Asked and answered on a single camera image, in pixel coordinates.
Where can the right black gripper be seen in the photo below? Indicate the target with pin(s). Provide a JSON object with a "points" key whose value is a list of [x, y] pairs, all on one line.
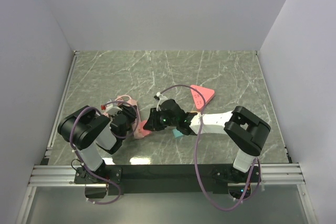
{"points": [[153, 120]]}

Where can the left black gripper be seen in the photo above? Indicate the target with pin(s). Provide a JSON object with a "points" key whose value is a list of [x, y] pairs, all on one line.
{"points": [[128, 111]]}

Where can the pink long power strip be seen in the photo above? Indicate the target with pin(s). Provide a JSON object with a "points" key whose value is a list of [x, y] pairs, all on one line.
{"points": [[129, 101]]}

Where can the teal cube block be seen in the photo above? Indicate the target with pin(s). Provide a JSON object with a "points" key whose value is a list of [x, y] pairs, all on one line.
{"points": [[177, 133]]}

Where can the pink triangular plug adapter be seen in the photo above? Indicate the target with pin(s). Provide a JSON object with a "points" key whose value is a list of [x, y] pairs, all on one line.
{"points": [[140, 131]]}

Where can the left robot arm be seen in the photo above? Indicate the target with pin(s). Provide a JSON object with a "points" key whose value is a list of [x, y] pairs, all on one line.
{"points": [[87, 129]]}

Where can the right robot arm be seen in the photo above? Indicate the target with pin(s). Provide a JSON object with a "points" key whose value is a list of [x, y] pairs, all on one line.
{"points": [[247, 130]]}

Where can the pink triangular power strip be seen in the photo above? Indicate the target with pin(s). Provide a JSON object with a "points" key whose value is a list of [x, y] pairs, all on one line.
{"points": [[201, 96]]}

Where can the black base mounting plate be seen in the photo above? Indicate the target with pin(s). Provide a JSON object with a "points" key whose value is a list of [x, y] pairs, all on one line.
{"points": [[140, 179]]}

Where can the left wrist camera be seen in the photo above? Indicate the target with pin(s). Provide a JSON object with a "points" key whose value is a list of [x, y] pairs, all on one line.
{"points": [[110, 109]]}

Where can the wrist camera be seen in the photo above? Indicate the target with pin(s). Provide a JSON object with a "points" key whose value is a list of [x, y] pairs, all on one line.
{"points": [[110, 109], [160, 97]]}

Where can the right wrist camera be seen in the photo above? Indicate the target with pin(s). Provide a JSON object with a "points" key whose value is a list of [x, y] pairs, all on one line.
{"points": [[160, 97]]}

